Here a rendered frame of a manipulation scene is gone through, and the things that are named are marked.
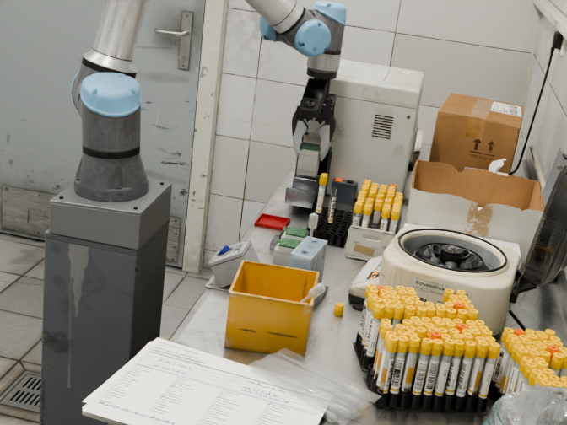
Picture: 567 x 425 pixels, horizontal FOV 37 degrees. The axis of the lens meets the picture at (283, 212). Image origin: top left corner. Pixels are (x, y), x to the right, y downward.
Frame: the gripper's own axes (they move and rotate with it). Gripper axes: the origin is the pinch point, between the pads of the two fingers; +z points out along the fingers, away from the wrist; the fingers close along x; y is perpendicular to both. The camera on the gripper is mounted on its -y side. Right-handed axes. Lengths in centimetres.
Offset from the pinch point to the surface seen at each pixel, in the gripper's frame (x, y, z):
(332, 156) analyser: -4.6, 9.0, 2.0
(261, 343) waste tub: -6, -75, 10
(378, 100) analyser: -13.5, 9.0, -13.6
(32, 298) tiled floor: 111, 83, 100
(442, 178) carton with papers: -31.7, 3.7, 1.2
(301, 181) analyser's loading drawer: 0.7, -2.6, 6.1
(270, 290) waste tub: -5, -62, 7
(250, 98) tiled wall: 46, 141, 21
